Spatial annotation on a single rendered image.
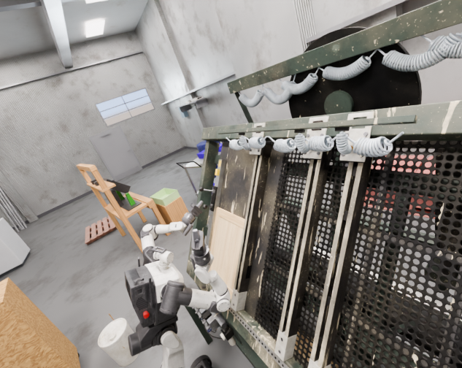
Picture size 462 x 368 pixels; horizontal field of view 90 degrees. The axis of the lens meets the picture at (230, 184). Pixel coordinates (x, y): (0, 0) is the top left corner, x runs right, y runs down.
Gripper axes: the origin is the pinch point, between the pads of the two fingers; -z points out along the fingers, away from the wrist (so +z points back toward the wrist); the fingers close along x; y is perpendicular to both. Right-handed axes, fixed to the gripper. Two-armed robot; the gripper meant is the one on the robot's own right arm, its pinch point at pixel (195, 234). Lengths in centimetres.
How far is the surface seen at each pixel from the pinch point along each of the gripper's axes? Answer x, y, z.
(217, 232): 52, 5, 52
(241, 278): 8, 19, 51
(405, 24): 31, 102, -73
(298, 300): -20, 44, 33
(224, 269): 28, 7, 66
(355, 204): -12, 68, -16
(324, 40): 68, 84, -69
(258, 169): 41, 38, -7
